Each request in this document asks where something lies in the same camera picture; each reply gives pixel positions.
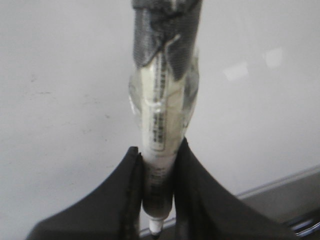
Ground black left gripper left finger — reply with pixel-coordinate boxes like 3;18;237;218
27;146;143;240

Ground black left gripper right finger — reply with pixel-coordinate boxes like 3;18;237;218
173;139;297;240

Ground white marker with black tape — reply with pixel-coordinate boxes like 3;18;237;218
129;0;202;238

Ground white whiteboard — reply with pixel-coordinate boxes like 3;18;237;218
0;0;320;240

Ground aluminium whiteboard bottom frame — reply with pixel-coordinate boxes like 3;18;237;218
139;163;320;238

